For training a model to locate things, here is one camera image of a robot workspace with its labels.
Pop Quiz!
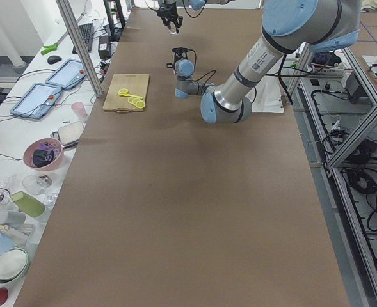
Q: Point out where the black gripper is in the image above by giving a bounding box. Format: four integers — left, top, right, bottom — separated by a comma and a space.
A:
156, 3, 183, 33

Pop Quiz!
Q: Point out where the clear glass measuring cup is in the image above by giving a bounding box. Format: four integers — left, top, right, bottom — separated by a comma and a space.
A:
169, 24, 177, 35

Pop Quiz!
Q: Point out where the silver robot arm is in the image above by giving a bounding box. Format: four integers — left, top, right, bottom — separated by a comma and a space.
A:
154, 0, 230, 35
173, 1, 361, 123

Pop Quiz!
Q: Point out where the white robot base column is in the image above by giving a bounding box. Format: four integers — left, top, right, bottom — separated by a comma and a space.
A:
247, 77, 284, 113

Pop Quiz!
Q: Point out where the pink plastic cup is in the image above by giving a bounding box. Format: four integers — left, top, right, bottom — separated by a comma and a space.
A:
71, 102, 88, 121

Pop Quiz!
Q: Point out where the green plastic cup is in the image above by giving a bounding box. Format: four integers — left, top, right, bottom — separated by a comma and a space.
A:
11, 191, 45, 217

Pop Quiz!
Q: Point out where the wooden cutting board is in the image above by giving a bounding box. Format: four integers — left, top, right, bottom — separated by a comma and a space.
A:
102, 74, 150, 113

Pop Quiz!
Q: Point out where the black power adapter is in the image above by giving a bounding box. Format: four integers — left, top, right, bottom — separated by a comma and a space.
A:
98, 35, 111, 59

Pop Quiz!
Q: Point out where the lemon slice on spoon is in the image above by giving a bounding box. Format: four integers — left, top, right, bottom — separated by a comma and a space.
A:
117, 88, 129, 97

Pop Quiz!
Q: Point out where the yellow plastic spoon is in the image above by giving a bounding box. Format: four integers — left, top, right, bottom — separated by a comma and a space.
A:
127, 93, 143, 99

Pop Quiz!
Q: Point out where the middle lemon slice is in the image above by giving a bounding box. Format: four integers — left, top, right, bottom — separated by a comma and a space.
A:
128, 97, 139, 105

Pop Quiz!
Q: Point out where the black keyboard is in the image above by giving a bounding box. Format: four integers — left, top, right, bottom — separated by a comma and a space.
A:
78, 23, 94, 52

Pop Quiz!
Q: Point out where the far blue teach pendant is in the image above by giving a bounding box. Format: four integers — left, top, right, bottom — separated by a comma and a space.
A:
45, 59, 86, 90

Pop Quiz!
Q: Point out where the blue teach pendant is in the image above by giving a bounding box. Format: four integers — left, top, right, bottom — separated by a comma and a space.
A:
45, 59, 86, 90
10, 83, 62, 120

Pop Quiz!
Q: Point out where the black computer mouse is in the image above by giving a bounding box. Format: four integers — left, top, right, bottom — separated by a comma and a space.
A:
47, 55, 62, 65

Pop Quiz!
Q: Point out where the green plastic clamp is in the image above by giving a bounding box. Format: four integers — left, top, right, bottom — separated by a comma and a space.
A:
41, 43, 58, 55

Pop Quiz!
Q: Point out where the silver kitchen scale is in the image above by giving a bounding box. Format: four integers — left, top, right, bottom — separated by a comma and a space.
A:
51, 121, 84, 148

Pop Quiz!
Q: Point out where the near blue teach pendant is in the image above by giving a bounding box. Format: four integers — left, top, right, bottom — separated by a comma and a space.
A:
10, 83, 62, 120

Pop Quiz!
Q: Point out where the pink bowl with cloths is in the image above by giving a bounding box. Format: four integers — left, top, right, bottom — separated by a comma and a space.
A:
23, 138, 64, 171

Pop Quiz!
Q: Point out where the clear wine glass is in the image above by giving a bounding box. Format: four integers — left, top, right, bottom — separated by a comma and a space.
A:
22, 174, 53, 195

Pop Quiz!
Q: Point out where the yellow capped bottle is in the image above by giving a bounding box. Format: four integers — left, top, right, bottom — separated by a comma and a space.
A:
0, 210, 26, 228

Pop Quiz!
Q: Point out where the white green-rimmed bowl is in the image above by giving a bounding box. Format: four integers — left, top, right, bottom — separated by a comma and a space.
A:
0, 248, 30, 283

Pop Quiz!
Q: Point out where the lemon slice near handle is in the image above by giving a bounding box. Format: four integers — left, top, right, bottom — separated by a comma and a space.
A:
135, 100, 146, 109

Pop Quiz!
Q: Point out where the aluminium frame post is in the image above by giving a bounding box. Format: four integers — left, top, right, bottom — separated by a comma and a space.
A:
56, 0, 103, 98

